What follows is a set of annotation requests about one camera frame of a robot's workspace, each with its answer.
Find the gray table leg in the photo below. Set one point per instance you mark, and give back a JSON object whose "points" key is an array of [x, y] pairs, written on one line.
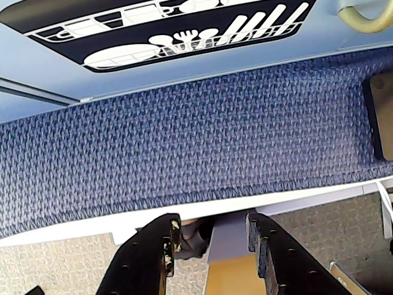
{"points": [[230, 246]]}

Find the blue toy kitchen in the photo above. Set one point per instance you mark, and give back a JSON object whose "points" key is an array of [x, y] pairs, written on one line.
{"points": [[46, 67]]}

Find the blue woven floor mat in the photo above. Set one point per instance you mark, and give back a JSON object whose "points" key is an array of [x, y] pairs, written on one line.
{"points": [[184, 138]]}

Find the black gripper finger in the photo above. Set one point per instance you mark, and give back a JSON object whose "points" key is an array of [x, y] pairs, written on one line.
{"points": [[285, 264], [138, 261]]}

